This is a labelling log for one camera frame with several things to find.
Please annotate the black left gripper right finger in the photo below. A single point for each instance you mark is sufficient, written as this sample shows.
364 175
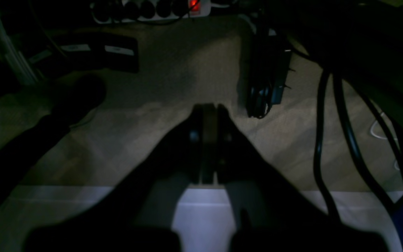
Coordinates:
271 215

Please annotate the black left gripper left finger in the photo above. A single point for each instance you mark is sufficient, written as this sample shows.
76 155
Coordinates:
137 215

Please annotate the black power adapter brick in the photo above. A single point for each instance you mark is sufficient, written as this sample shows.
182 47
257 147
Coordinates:
83 52

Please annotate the white power strip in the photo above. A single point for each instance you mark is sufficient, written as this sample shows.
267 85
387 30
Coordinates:
147 11

